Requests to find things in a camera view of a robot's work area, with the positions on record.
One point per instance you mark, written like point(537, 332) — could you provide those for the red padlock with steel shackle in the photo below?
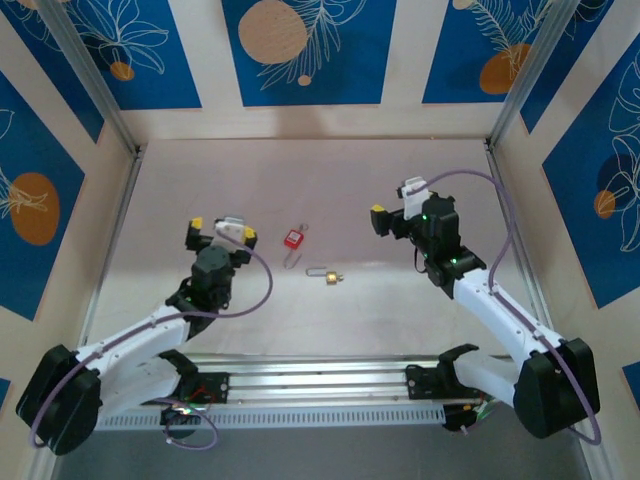
point(292, 238)

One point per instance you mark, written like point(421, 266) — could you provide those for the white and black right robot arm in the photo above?
point(500, 312)

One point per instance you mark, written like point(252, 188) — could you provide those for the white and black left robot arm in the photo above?
point(125, 340)

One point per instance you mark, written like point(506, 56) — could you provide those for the brass padlock with steel shackle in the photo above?
point(331, 278)

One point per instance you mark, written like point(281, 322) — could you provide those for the blue poster dark circle leaves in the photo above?
point(575, 225)

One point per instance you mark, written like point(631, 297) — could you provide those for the blue poster small orange circle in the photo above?
point(165, 75)

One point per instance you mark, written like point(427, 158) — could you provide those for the blue poster large peach circle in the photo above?
point(350, 50)

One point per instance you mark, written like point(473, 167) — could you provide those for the blue poster orange circle feather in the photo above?
point(450, 50)

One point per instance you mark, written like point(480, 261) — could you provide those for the blue poster big orange oval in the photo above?
point(30, 150)

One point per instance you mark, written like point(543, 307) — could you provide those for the blue poster white line drawing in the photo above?
point(50, 90)
point(565, 75)

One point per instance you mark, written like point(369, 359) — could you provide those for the aluminium table side rail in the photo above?
point(114, 250)
point(531, 287)

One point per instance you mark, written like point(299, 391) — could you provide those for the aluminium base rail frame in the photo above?
point(320, 380)

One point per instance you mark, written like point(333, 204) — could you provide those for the aluminium corner post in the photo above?
point(92, 75)
point(532, 70)

